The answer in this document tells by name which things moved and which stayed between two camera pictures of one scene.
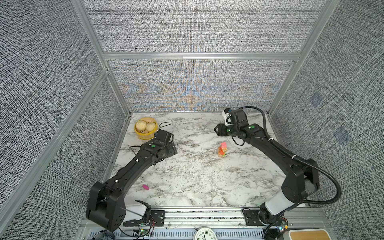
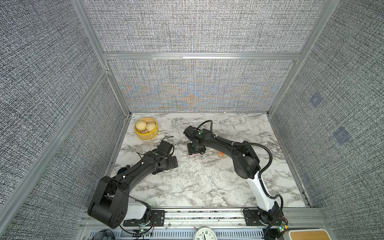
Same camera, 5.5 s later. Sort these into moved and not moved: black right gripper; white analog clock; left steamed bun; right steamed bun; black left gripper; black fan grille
Moved: black left gripper; black right gripper
Not moved: right steamed bun; black fan grille; left steamed bun; white analog clock
